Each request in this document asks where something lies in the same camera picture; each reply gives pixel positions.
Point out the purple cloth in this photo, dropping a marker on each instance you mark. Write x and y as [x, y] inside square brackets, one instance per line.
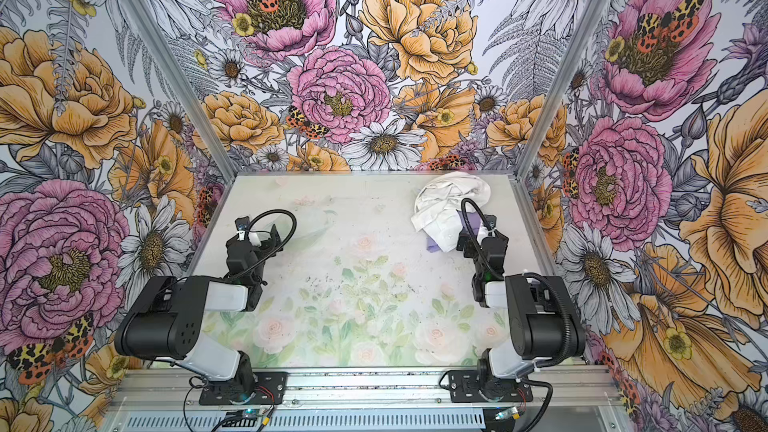
[447, 242]

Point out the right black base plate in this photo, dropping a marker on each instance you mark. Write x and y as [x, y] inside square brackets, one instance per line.
[467, 386]

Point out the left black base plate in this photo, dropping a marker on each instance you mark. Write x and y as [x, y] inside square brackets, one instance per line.
[263, 388]

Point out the white cloth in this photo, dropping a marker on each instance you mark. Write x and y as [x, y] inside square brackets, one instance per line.
[437, 205]

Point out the right aluminium corner post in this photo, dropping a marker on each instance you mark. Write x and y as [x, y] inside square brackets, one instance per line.
[583, 31]

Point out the left aluminium corner post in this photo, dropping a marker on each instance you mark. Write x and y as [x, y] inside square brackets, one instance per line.
[143, 18]

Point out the aluminium front rail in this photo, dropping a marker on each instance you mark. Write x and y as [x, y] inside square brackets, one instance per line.
[169, 390]

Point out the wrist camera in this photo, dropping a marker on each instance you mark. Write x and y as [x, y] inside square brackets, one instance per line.
[243, 229]
[487, 226]

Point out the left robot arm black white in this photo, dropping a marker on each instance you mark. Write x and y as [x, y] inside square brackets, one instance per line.
[165, 322]

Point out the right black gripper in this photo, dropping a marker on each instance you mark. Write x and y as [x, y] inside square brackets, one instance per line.
[480, 240]

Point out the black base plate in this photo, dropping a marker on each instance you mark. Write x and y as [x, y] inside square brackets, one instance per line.
[263, 388]
[467, 386]

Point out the white slotted cable duct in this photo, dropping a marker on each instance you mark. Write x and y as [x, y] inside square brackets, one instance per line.
[311, 420]

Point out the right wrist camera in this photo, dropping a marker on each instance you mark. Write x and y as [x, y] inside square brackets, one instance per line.
[487, 226]

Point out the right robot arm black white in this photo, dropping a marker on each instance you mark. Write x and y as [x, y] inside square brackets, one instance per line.
[542, 323]

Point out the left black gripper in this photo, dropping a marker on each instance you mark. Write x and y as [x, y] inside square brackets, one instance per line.
[251, 231]

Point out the aluminium corner post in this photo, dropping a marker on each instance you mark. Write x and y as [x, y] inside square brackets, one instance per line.
[143, 18]
[583, 31]

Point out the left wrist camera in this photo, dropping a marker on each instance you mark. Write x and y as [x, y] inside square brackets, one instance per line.
[243, 229]

